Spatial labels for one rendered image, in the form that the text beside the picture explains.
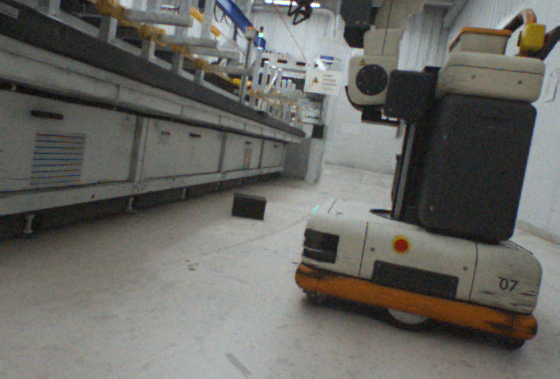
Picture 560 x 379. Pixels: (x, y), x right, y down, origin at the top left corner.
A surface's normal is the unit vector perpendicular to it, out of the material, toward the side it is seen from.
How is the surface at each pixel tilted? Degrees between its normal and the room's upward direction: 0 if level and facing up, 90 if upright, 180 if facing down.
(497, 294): 90
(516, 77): 90
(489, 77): 90
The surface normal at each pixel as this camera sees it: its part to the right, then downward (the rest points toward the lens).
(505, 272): -0.19, 0.02
